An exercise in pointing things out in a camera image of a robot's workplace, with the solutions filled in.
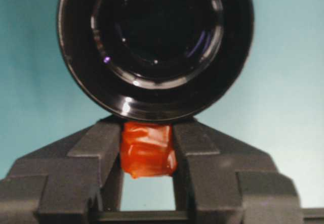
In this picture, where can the blue-green table cloth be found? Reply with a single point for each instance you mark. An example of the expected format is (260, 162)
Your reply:
(30, 57)

